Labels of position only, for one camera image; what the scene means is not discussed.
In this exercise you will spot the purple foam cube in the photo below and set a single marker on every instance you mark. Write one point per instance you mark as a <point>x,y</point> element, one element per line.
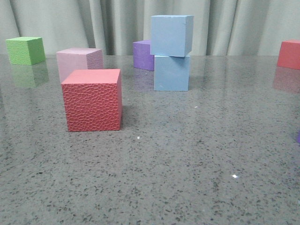
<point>142,58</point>

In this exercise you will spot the pink foam cube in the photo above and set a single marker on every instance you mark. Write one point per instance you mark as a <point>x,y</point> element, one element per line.
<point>71,59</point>

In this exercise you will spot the purple cube at right edge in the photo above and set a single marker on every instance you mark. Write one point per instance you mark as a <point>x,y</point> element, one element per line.
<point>298,137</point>

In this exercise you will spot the green foam cube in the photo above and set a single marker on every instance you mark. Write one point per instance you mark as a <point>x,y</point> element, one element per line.
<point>25,50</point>

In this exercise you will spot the red foam cube far right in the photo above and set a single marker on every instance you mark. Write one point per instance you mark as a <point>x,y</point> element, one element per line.
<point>289,54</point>

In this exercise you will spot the grey-green curtain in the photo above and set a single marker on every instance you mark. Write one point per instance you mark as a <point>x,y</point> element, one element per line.
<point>221,27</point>

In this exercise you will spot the red textured foam cube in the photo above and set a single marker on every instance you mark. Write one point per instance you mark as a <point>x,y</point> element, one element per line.
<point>93,100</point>

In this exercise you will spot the light blue foam cube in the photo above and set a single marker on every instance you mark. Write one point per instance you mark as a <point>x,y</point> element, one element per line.
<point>171,73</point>
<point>171,35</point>

